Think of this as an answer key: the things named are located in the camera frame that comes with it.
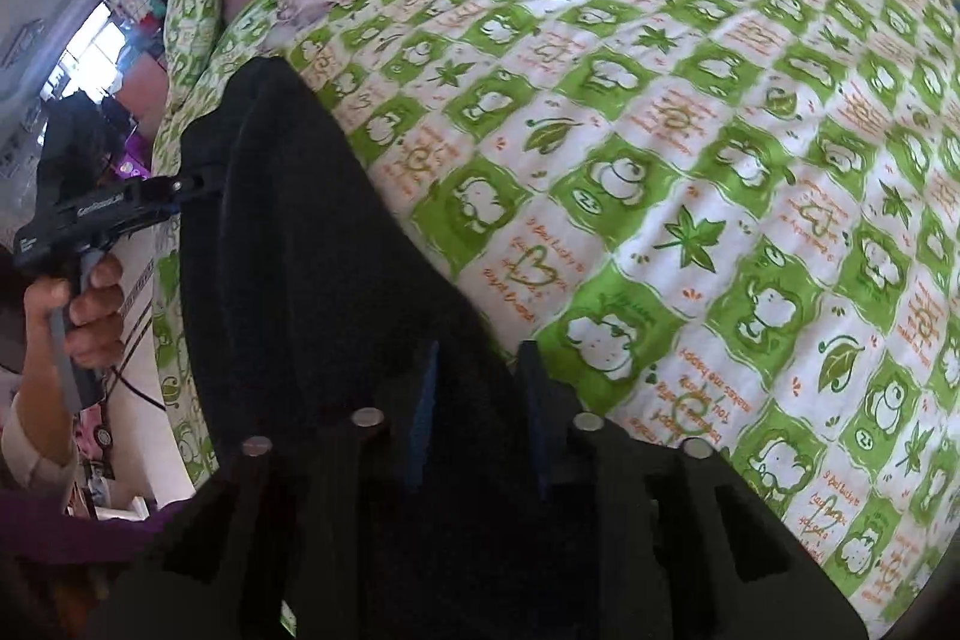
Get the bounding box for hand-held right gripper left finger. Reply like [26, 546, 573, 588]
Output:
[88, 338, 443, 640]

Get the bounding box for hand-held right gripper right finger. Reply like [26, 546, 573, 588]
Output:
[517, 340, 872, 640]

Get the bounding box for person's left hand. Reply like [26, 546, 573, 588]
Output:
[22, 253, 126, 380]

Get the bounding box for black pants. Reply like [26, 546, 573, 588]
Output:
[178, 56, 575, 513]

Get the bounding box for person's purple clothing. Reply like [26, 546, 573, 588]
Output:
[0, 494, 197, 567]

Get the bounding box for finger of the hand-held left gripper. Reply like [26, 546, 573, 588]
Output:
[146, 172, 226, 212]

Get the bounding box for green checked bed sheet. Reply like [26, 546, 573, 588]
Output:
[150, 0, 960, 627]

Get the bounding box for black cable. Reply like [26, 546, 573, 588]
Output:
[96, 302, 172, 417]

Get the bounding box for window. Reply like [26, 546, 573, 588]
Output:
[43, 0, 127, 103]

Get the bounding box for person's left forearm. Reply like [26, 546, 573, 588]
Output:
[0, 340, 80, 495]

